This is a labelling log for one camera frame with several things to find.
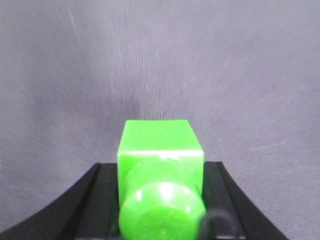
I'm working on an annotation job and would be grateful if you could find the green cube block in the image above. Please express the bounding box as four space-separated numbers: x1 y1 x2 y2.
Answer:
117 119 204 202

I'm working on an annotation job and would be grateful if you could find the dark grey conveyor belt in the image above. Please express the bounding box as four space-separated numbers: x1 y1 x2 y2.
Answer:
0 0 320 240

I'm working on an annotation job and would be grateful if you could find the green suction cup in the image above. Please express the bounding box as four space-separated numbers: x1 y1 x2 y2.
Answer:
119 182 206 240

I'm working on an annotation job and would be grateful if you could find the black cable loop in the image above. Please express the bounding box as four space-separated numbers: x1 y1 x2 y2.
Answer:
198 208 240 240

